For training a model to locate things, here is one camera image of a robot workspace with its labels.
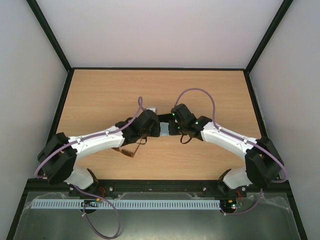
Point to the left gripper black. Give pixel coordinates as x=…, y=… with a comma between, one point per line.
x=156, y=131

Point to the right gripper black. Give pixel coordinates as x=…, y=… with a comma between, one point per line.
x=172, y=127

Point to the black folding glasses case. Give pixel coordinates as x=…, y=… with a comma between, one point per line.
x=168, y=118

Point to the brown translucent sunglasses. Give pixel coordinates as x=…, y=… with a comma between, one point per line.
x=130, y=152

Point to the blue cleaning cloth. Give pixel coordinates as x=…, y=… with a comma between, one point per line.
x=164, y=129

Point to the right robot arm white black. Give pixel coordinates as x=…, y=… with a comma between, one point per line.
x=262, y=161

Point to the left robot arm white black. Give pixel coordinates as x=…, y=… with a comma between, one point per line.
x=58, y=159

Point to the right base electronics board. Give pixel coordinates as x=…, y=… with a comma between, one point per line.
x=231, y=205

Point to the base electronics board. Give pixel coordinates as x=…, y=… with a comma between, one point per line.
x=231, y=205
x=93, y=202

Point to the left base electronics board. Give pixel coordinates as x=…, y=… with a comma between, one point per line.
x=93, y=202

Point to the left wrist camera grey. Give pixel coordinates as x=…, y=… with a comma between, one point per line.
x=154, y=109

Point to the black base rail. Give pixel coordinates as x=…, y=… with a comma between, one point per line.
x=203, y=188

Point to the light blue slotted cable duct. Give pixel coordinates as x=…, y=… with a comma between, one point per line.
x=126, y=204

